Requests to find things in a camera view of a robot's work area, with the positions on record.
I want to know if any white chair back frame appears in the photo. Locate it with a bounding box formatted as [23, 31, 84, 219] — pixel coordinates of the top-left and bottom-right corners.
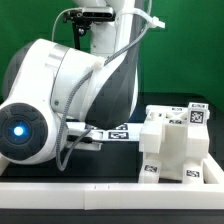
[139, 105, 209, 159]

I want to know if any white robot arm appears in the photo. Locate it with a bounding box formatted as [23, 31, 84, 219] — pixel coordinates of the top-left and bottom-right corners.
[0, 0, 152, 167]

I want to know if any white thin cable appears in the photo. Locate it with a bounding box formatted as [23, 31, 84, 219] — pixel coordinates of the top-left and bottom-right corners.
[50, 7, 78, 43]

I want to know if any white front border rail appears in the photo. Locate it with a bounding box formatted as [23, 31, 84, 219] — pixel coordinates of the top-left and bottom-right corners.
[0, 182, 224, 210]

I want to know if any white left border rail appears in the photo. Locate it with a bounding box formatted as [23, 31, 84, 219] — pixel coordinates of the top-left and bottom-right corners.
[0, 156, 9, 176]

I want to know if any white right border rail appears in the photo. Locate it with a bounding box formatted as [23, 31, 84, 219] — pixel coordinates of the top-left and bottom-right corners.
[203, 155, 224, 185]

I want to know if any black camera on stand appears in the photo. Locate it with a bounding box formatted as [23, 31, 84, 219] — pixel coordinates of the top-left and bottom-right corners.
[63, 6, 115, 49]

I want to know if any white chair seat with pegs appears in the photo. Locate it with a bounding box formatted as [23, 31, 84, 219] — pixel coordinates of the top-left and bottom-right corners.
[138, 122, 209, 184]

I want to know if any grey corrugated hose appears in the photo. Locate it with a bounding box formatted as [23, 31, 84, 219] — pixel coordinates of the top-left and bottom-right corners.
[54, 8, 166, 173]

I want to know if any white tagged cube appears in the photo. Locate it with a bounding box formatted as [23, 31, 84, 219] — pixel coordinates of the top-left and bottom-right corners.
[188, 102, 210, 126]

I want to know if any white border rail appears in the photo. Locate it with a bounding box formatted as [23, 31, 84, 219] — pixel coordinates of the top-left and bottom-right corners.
[0, 156, 9, 176]
[203, 155, 224, 185]
[0, 182, 224, 210]

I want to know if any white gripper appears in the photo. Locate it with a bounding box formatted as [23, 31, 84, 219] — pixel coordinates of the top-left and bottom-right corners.
[64, 121, 109, 151]

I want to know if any white marker sheet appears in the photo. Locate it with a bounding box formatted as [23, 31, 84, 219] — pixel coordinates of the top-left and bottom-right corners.
[91, 123, 143, 142]

